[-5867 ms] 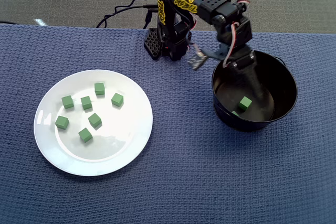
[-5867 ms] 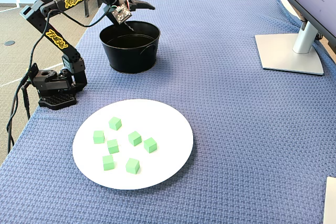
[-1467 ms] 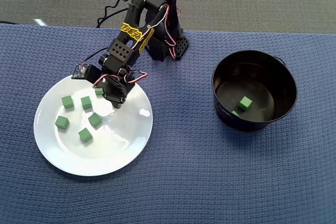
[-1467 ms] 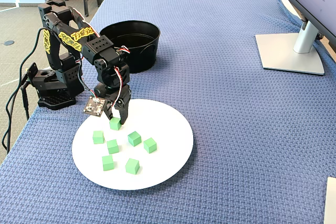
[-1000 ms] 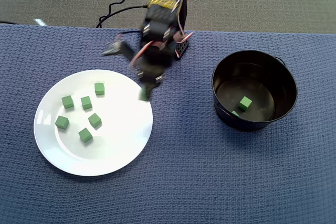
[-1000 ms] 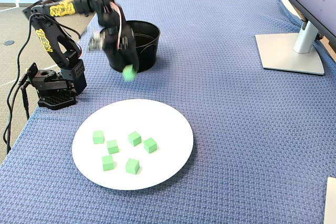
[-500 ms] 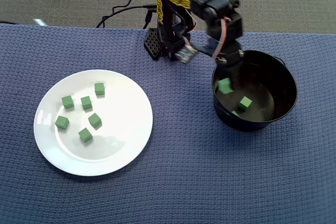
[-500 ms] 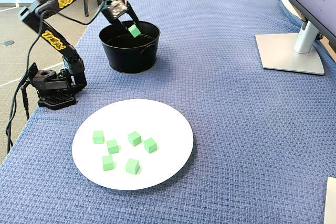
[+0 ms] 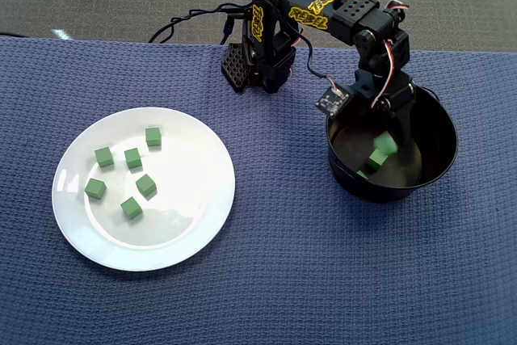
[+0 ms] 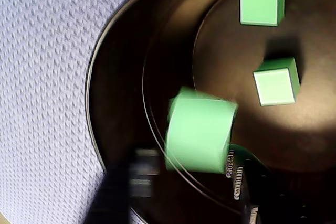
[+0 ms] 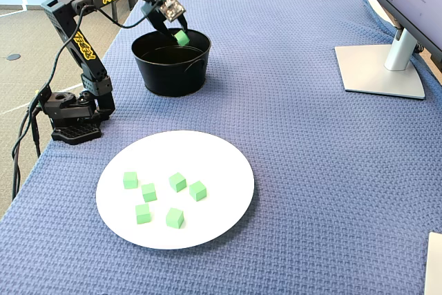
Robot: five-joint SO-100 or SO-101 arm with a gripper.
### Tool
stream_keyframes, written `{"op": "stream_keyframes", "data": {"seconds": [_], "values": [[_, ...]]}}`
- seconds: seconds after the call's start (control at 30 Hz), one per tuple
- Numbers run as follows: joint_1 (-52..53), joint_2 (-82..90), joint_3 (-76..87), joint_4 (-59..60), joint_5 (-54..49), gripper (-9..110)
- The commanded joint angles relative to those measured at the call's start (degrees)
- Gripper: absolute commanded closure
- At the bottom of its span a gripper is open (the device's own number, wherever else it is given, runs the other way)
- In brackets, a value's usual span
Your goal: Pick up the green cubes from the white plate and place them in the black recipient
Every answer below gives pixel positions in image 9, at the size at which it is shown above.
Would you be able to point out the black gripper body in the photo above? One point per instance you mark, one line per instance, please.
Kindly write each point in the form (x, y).
(395, 106)

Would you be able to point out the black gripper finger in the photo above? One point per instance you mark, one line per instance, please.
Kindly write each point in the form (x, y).
(404, 129)
(387, 124)

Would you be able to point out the green cube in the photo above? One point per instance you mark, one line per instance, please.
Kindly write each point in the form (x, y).
(384, 144)
(133, 158)
(104, 156)
(131, 207)
(145, 186)
(375, 159)
(153, 136)
(95, 188)

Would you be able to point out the white round plate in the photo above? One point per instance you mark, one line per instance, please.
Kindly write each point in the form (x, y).
(182, 220)

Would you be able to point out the black metal bucket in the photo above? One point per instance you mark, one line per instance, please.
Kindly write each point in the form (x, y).
(383, 191)

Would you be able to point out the blue woven tablecloth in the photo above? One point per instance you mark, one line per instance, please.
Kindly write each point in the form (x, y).
(282, 260)

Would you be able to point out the small wrist camera board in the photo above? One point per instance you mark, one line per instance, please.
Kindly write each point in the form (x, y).
(332, 100)

